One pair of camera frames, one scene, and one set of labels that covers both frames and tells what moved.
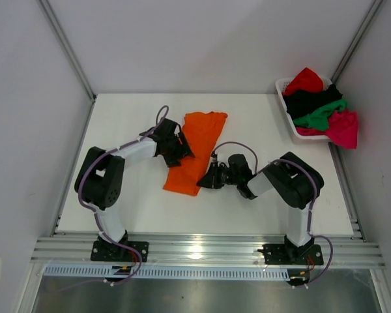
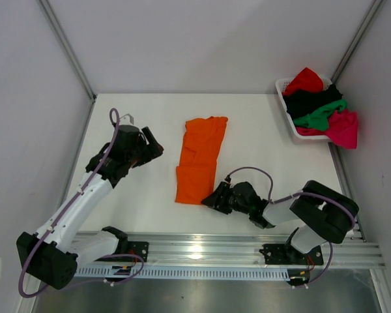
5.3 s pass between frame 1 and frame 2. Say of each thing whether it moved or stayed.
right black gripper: moved
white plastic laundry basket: stayed
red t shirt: stayed
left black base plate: stayed
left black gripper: moved
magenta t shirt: stayed
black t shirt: stayed
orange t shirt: moved
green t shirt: stayed
